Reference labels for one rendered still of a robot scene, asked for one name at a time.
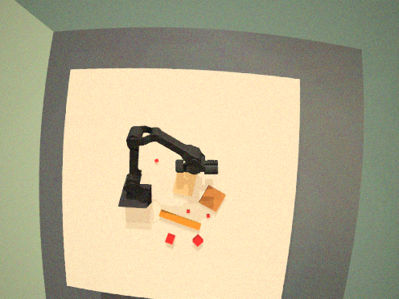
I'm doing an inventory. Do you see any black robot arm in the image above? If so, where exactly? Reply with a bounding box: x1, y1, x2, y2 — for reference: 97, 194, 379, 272
123, 125, 219, 199

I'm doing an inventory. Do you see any orange square block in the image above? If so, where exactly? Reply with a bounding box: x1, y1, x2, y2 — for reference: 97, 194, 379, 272
199, 185, 226, 211

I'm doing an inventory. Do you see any orange long bar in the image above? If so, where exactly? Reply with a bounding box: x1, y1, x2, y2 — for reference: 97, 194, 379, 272
159, 209, 201, 230

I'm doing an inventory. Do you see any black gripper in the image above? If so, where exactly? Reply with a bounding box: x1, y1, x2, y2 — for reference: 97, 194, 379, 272
175, 159, 187, 173

